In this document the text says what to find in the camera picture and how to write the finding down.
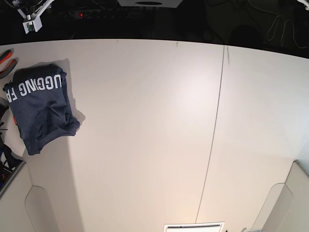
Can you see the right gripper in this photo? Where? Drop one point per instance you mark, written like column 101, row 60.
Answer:
column 30, row 9

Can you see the blue t-shirt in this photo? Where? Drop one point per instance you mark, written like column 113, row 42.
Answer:
column 39, row 101

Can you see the black power strip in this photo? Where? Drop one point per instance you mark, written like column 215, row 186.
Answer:
column 108, row 13

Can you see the orange grey pliers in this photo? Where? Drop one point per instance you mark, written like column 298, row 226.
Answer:
column 10, row 63

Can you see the dark clutter at left edge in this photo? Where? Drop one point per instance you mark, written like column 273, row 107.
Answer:
column 8, row 163

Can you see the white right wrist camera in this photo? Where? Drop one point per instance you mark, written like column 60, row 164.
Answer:
column 33, row 25

